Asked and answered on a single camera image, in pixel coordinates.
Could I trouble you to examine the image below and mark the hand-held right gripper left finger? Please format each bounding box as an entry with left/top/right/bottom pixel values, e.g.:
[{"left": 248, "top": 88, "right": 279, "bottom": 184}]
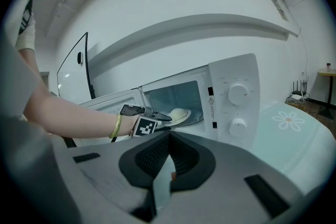
[{"left": 68, "top": 131, "right": 172, "bottom": 221}]

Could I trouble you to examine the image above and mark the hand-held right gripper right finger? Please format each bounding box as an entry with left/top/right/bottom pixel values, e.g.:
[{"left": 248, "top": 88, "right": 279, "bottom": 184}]
[{"left": 154, "top": 131, "right": 312, "bottom": 224}]

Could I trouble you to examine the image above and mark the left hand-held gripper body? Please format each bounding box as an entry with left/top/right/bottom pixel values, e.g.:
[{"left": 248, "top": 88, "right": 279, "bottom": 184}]
[{"left": 118, "top": 103, "right": 161, "bottom": 137}]

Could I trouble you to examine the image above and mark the white round dish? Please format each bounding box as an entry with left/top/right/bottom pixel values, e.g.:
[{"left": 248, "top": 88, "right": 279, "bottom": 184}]
[{"left": 164, "top": 108, "right": 192, "bottom": 129}]

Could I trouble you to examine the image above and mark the white microwave appliance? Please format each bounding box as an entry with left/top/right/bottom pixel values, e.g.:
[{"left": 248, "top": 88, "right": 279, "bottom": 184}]
[{"left": 78, "top": 52, "right": 261, "bottom": 151}]

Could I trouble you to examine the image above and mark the person's left forearm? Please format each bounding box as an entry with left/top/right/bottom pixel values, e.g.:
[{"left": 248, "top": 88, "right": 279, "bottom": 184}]
[{"left": 23, "top": 81, "right": 140, "bottom": 140}]

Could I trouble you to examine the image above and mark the pale round bun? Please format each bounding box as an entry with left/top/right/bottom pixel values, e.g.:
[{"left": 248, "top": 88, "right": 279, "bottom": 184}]
[{"left": 169, "top": 108, "right": 185, "bottom": 121}]

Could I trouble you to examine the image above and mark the yellow wristband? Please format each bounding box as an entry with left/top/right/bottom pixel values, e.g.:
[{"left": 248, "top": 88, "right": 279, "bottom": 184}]
[{"left": 108, "top": 113, "right": 123, "bottom": 139}]

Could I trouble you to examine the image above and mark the glass microwave turntable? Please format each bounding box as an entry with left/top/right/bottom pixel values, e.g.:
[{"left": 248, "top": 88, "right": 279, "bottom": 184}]
[{"left": 183, "top": 109, "right": 205, "bottom": 127}]

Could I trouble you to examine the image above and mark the mint floral tablecloth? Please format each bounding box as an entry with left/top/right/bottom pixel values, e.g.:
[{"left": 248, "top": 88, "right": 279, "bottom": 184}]
[{"left": 246, "top": 101, "right": 336, "bottom": 196}]

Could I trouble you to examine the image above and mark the black router with antennas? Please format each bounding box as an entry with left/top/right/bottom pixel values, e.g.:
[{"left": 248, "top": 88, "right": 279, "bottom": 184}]
[{"left": 290, "top": 80, "right": 308, "bottom": 101}]

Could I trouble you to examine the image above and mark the yellow round side table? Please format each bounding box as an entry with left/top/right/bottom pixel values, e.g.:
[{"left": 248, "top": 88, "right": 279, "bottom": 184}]
[{"left": 317, "top": 68, "right": 336, "bottom": 121}]

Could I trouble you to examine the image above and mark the white printed t-shirt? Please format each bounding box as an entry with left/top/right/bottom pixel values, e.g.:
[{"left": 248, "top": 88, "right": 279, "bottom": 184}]
[{"left": 5, "top": 0, "right": 36, "bottom": 51}]

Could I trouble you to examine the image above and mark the long white wall shelf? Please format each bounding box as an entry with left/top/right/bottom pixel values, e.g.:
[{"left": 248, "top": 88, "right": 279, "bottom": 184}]
[{"left": 88, "top": 13, "right": 300, "bottom": 61}]

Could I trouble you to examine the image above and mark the thin white wall cable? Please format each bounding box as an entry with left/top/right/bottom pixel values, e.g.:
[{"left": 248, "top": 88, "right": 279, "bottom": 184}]
[{"left": 298, "top": 26, "right": 309, "bottom": 84}]

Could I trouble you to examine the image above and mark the paper notice on wall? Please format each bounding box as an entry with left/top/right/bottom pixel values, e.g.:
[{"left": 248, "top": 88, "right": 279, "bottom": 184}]
[{"left": 267, "top": 0, "right": 290, "bottom": 22}]

